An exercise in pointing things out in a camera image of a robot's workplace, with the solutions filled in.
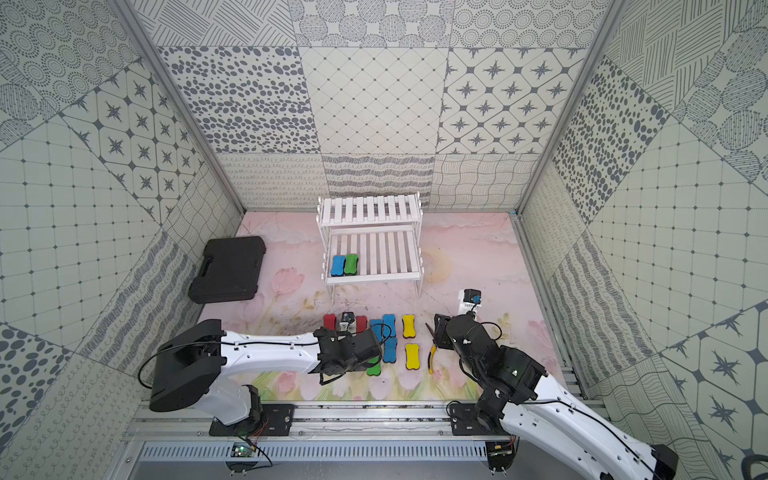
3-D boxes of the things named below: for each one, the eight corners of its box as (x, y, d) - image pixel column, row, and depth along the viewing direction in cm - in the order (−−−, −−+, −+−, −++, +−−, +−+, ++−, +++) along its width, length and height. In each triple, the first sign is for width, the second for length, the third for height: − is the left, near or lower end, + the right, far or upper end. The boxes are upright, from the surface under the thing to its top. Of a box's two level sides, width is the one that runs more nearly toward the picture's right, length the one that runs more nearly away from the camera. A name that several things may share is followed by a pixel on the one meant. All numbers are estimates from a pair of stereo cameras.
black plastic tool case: (190, 303, 97) (179, 294, 92) (218, 246, 112) (210, 236, 107) (254, 303, 97) (247, 294, 92) (273, 246, 112) (268, 236, 107)
